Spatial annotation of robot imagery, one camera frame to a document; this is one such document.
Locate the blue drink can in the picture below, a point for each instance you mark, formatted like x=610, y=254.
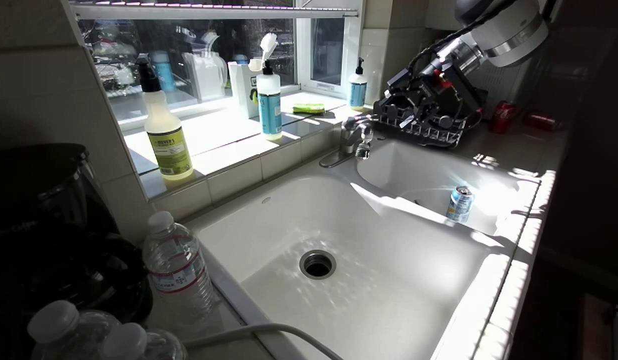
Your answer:
x=459, y=205

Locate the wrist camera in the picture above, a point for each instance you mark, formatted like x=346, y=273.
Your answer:
x=401, y=80

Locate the white double sink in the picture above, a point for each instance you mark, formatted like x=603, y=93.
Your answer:
x=388, y=260

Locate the black coffee maker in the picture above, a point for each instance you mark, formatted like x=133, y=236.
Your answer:
x=49, y=235

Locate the white dish brush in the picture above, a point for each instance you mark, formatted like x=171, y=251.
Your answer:
x=267, y=46

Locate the clear plastic water bottle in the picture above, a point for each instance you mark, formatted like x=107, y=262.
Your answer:
x=178, y=270
x=69, y=332
x=144, y=345

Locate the black dish rack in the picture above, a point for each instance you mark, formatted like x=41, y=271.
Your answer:
x=418, y=134

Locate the small blue pump bottle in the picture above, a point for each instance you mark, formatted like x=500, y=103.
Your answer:
x=357, y=90

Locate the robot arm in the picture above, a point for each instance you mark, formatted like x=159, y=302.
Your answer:
x=513, y=30

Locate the red drink can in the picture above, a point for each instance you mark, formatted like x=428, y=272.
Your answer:
x=503, y=117
x=540, y=121

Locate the window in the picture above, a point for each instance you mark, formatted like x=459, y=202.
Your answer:
x=214, y=50

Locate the chrome tap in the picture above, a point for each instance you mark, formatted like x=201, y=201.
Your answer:
x=351, y=135

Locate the white brush holder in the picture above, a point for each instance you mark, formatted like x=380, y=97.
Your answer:
x=243, y=90

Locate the yellow spray bottle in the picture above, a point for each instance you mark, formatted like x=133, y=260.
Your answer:
x=165, y=135

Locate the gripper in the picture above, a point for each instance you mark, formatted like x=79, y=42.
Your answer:
x=461, y=95

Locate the large blue pump bottle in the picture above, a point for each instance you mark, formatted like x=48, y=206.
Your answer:
x=270, y=105

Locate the green sponge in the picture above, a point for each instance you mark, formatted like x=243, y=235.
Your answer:
x=308, y=108

